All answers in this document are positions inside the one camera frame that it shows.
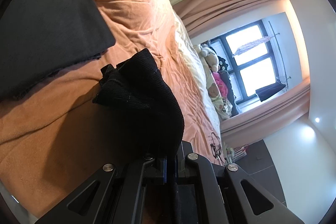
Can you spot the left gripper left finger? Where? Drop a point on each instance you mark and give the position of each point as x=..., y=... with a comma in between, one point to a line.
x=111, y=195

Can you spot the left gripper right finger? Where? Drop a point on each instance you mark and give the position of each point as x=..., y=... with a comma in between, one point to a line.
x=210, y=193

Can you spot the black pants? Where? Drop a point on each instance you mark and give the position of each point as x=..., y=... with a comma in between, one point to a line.
x=145, y=117

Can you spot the pink clothing pile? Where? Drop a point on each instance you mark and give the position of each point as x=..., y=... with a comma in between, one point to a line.
x=221, y=85

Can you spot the striped rack on cabinet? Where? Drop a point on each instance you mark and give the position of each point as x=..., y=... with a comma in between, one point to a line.
x=235, y=154

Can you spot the right pink curtain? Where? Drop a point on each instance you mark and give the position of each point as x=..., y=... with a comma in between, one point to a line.
x=264, y=120

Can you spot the orange bed blanket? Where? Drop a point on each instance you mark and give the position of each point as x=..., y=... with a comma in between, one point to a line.
x=55, y=137

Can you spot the teddy bear print pillow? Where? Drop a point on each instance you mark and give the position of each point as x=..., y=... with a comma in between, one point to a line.
x=222, y=106

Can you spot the hanging black garment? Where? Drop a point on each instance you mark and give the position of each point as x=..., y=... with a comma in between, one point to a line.
x=270, y=90

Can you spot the black framed window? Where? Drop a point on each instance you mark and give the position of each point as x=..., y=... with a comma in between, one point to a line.
x=251, y=70

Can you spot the hanging patterned garment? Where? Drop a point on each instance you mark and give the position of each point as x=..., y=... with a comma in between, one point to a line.
x=250, y=45

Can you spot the folded black garment left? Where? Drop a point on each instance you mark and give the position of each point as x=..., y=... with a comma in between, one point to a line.
x=41, y=37

